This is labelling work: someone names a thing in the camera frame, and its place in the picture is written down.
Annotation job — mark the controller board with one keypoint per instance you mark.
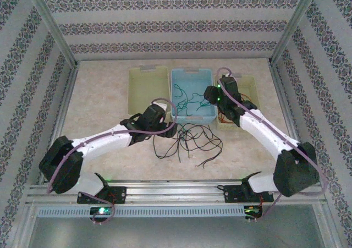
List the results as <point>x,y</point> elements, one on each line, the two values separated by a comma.
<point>253,211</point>
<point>101,210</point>

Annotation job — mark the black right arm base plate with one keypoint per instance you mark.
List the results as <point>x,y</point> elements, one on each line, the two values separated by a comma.
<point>233,194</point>

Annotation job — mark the pale yellow plastic bin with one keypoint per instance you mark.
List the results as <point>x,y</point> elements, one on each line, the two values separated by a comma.
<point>247,84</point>
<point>148,88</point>

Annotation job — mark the aluminium frame post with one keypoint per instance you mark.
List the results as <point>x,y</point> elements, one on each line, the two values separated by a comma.
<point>53,28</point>
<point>294,25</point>

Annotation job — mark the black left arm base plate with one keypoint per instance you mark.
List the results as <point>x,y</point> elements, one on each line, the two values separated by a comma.
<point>118,194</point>

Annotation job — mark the left controller board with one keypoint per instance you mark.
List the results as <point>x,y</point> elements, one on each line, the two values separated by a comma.
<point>101,210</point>

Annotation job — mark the light blue plastic bin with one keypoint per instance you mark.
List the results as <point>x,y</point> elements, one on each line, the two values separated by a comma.
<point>189,80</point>

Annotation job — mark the grey metal panel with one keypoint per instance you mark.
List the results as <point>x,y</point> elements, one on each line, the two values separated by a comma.
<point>176,234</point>

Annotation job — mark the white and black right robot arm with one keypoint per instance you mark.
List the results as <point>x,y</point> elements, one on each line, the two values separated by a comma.
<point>261,138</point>

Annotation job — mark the right controller board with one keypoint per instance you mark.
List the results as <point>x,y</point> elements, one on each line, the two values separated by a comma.
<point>253,211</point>

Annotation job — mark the aluminium side rail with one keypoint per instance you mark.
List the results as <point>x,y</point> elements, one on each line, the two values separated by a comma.
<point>60,121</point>
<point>283,99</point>

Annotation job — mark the aluminium mounting rail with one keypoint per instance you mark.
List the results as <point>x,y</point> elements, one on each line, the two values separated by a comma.
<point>176,193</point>

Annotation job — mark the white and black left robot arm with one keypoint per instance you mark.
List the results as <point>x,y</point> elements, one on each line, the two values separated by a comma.
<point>110,143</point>

